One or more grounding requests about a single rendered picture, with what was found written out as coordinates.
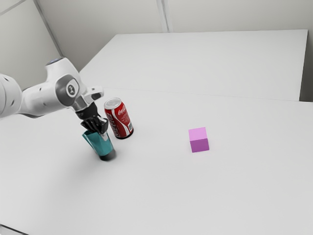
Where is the red soda can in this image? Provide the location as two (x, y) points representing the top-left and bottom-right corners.
(104, 97), (134, 140)

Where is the pink cube block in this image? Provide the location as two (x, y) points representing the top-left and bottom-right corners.
(188, 126), (210, 153)

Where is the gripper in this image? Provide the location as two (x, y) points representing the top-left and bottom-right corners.
(75, 104), (110, 141)

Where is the teal faceted mug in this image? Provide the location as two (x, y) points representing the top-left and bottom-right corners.
(82, 130), (116, 162)

